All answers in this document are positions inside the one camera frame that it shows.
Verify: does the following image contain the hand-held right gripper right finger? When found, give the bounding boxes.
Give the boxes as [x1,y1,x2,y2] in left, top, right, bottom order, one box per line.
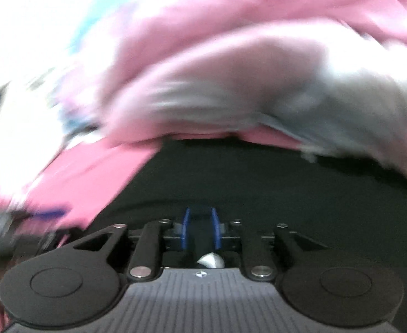
[212,207,329,281]

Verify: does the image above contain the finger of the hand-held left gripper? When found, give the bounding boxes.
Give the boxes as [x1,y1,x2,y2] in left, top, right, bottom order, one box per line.
[29,206,69,221]

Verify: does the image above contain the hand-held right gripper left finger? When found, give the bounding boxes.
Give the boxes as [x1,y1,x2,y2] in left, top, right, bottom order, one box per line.
[72,208,191,281]

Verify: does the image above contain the black t-shirt with white print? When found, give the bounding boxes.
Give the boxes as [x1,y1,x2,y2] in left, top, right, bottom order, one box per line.
[63,138,407,285]

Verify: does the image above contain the pink plush bed blanket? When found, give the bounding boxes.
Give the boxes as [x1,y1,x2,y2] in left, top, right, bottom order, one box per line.
[0,125,166,333]

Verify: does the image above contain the pink floral duvet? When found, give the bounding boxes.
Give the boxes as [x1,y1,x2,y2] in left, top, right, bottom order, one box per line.
[96,0,407,184]

